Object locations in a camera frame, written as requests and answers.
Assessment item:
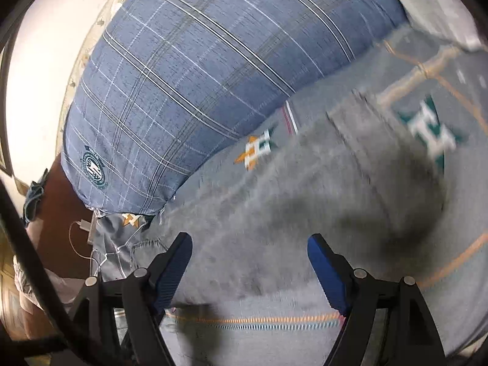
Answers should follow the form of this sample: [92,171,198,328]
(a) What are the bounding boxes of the white charger with cable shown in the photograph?
[69,218,100,264]

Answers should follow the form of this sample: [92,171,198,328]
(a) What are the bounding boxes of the white plastic bag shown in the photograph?
[13,255,86,313]

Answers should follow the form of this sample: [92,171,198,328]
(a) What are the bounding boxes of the white pillow with orange print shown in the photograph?
[381,0,483,51]

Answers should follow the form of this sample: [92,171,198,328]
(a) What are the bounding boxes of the blue cloth bundle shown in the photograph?
[23,168,49,226]

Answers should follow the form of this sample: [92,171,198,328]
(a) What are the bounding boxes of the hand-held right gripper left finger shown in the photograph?
[64,232,193,366]

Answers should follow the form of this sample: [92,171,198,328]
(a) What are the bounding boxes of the grey patterned bedsheet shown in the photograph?
[91,23,488,366]

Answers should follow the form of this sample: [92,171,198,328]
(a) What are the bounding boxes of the black cable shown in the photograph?
[0,183,126,366]

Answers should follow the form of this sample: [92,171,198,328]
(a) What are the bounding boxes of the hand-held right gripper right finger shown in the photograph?
[307,233,447,366]

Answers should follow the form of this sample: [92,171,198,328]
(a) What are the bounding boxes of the grey pants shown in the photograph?
[162,88,447,307]

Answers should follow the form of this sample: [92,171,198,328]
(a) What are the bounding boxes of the blue plaid pillow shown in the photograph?
[61,0,408,216]

